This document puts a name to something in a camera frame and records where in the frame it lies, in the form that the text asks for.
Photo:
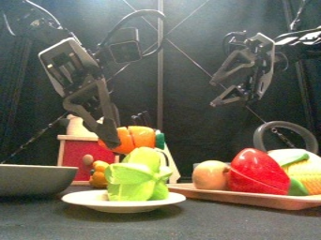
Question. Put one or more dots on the orange toy carrot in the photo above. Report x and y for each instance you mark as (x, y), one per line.
(135, 137)

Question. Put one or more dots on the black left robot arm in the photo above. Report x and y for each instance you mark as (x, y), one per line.
(30, 23)

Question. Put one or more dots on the white plate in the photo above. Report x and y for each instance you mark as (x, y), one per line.
(87, 200)

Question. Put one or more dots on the white toy pot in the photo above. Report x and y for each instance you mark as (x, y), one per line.
(79, 126)

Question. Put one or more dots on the beige toy onion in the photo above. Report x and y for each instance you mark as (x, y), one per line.
(210, 175)

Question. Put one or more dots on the yellow toy pepper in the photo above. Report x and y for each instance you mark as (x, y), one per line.
(98, 175)

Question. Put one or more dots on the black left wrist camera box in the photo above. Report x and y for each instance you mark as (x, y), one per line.
(125, 47)

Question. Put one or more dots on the wooden tray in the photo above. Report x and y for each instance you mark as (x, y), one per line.
(250, 198)

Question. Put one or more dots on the metal frame pole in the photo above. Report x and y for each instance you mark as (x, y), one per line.
(159, 78)

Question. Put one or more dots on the red toy bell pepper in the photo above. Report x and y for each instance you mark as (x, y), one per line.
(254, 172)

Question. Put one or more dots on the green toy lettuce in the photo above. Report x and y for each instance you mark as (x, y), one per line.
(135, 178)

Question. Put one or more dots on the white toy knife block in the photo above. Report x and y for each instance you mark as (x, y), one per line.
(169, 162)

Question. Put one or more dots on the grey bowl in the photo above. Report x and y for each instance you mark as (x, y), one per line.
(34, 179)

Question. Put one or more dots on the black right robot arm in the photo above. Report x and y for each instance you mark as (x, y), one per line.
(298, 40)

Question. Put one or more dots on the red wooden toy stove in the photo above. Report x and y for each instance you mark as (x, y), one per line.
(75, 156)

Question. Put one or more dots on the yellow toy corn cob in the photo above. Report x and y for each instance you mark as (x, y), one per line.
(306, 175)

